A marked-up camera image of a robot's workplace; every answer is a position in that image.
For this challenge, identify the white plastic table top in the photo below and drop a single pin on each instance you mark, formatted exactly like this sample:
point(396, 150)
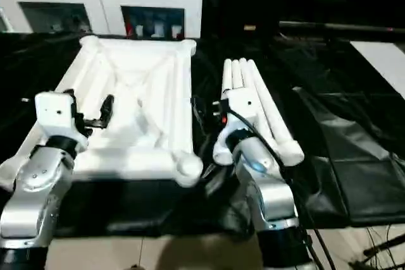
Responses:
point(136, 105)

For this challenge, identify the white plastic table leg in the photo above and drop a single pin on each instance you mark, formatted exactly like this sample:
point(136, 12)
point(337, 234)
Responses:
point(261, 105)
point(236, 74)
point(275, 118)
point(226, 74)

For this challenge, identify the black plastic mat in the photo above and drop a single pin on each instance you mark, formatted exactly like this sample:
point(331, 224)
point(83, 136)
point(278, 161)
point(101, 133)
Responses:
point(354, 156)

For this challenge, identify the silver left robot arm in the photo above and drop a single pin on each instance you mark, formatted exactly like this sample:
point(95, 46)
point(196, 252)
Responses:
point(38, 188)

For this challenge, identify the white flat board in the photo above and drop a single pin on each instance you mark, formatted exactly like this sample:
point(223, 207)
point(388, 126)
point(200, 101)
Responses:
point(383, 64)

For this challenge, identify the red bottle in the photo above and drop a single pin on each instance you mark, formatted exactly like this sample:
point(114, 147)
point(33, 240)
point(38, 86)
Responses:
point(130, 30)

